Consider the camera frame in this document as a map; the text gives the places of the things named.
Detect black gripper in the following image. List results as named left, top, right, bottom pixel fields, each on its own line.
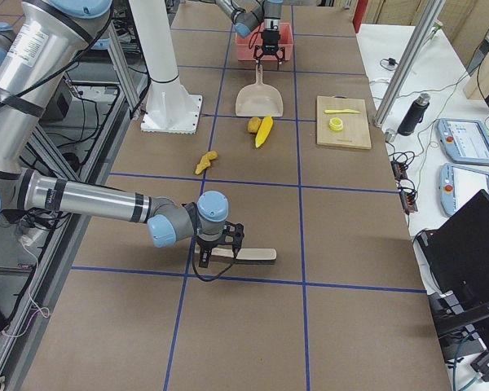
left=196, top=221, right=245, bottom=268
left=253, top=29, right=285, bottom=68

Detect beige black-bristle brush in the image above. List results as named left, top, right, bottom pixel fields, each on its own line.
left=212, top=248, right=277, bottom=265

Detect beige plastic dustpan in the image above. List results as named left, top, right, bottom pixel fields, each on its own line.
left=235, top=64, right=284, bottom=117

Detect brown toy potato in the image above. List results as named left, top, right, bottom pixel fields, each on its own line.
left=247, top=116, right=262, bottom=134

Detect yellow toy corn cob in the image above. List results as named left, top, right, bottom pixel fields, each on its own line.
left=255, top=116, right=274, bottom=148

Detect tan toy ginger root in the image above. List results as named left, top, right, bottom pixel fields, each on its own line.
left=195, top=151, right=218, bottom=175

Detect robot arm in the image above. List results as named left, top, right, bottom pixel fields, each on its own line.
left=214, top=0, right=285, bottom=67
left=0, top=1, right=244, bottom=267

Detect pink plastic bin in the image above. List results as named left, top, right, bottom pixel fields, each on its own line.
left=235, top=23, right=294, bottom=62

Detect yellow plastic knife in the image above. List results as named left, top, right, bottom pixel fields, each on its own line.
left=324, top=108, right=361, bottom=115

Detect yellow lemon slices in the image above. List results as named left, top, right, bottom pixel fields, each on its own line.
left=328, top=117, right=344, bottom=132

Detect wooden cutting board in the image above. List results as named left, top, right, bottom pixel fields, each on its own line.
left=316, top=96, right=372, bottom=150

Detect black water bottle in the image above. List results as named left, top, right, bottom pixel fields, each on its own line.
left=397, top=93, right=430, bottom=136

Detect upper blue teach pendant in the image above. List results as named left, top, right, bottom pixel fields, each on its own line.
left=435, top=118, right=489, bottom=166

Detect blue teach pendant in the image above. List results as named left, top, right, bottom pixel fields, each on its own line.
left=435, top=118, right=489, bottom=166
left=439, top=163, right=489, bottom=217

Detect lower blue teach pendant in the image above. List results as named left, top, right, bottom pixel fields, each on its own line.
left=439, top=163, right=489, bottom=217

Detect black monitor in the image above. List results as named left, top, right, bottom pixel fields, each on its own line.
left=418, top=190, right=489, bottom=351

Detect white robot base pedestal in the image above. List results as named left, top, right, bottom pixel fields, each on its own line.
left=130, top=0, right=203, bottom=134

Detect aluminium frame post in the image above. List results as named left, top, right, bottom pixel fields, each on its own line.
left=373, top=0, right=446, bottom=129

